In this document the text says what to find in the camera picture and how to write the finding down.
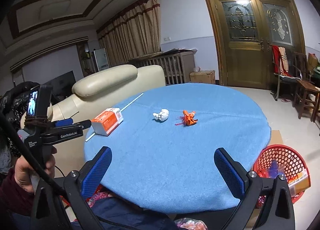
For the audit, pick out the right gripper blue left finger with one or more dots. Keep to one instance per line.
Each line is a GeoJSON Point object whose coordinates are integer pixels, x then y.
{"type": "Point", "coordinates": [92, 173]}

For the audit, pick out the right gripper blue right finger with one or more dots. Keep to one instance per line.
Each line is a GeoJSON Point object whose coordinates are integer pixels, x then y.
{"type": "Point", "coordinates": [233, 173]}

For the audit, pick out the orange cream small box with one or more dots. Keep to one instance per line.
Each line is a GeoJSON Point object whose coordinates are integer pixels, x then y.
{"type": "Point", "coordinates": [299, 183]}

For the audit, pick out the orange packet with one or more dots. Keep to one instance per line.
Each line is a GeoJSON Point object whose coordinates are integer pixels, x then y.
{"type": "Point", "coordinates": [188, 118]}

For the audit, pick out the white tissue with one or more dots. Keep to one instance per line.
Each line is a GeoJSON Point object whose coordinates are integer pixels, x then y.
{"type": "Point", "coordinates": [162, 116]}

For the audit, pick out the blue plastic bag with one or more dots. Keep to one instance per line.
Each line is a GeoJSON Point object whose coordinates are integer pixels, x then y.
{"type": "Point", "coordinates": [275, 169]}

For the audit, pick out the red plastic trash basket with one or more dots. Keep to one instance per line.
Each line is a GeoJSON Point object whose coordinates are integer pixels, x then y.
{"type": "Point", "coordinates": [278, 159]}

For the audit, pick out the person's left hand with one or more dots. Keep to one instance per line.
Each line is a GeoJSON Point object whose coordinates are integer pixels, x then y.
{"type": "Point", "coordinates": [23, 171]}

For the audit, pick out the red white gift bag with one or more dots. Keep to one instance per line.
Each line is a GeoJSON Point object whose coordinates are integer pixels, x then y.
{"type": "Point", "coordinates": [74, 197]}

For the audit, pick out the black flat television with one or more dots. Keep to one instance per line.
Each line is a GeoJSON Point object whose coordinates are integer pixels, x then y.
{"type": "Point", "coordinates": [62, 87]}

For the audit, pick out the orange white tissue box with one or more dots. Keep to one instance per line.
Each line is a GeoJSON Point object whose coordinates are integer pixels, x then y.
{"type": "Point", "coordinates": [107, 121]}

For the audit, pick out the flat cardboard under basket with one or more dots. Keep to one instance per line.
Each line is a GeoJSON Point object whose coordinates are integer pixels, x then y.
{"type": "Point", "coordinates": [276, 138]}

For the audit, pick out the cream leather sofa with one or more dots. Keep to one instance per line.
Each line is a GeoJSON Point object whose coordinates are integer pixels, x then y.
{"type": "Point", "coordinates": [92, 95]}

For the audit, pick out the long white stick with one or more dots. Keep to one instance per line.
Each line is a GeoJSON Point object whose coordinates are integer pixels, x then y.
{"type": "Point", "coordinates": [117, 114]}

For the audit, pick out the blue round table cloth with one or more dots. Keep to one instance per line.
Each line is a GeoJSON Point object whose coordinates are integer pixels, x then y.
{"type": "Point", "coordinates": [170, 168]}

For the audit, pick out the white refrigerator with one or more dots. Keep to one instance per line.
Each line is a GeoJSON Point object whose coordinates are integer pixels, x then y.
{"type": "Point", "coordinates": [101, 59]}

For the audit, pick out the dark wooden stool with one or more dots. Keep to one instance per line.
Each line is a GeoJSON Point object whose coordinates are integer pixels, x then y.
{"type": "Point", "coordinates": [306, 97]}

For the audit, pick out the chair with red cloth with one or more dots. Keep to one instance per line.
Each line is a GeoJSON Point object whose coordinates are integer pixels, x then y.
{"type": "Point", "coordinates": [284, 68]}

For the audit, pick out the grey wooden crib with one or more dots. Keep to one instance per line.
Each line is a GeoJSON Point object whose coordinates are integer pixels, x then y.
{"type": "Point", "coordinates": [177, 64]}

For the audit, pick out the beige striped curtain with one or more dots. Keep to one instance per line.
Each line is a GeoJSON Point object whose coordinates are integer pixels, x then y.
{"type": "Point", "coordinates": [133, 32]}

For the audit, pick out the brown wooden double door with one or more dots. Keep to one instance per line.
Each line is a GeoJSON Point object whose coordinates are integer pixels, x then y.
{"type": "Point", "coordinates": [245, 31]}

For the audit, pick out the cardboard box by wall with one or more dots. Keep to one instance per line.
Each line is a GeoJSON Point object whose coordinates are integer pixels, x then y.
{"type": "Point", "coordinates": [204, 76]}

